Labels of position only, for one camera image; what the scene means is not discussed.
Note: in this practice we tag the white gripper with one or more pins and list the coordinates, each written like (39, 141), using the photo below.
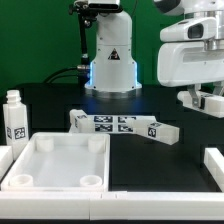
(188, 63)

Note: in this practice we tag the white desk top tray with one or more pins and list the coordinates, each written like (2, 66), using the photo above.
(76, 162)

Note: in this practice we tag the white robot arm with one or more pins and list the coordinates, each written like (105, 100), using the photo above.
(113, 70)

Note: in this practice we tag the white right fence block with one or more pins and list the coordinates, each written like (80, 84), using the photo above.
(214, 161)

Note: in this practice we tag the white fence block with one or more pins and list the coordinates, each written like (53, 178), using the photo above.
(214, 161)
(6, 159)

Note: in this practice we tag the paper sheet with markers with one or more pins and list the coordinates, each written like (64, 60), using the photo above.
(115, 124)

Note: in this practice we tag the white front fence bar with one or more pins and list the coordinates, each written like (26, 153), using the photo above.
(112, 205)

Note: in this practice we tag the white left fence block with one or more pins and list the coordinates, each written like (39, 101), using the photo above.
(6, 159)

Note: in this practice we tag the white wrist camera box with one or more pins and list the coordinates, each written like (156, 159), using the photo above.
(190, 30)

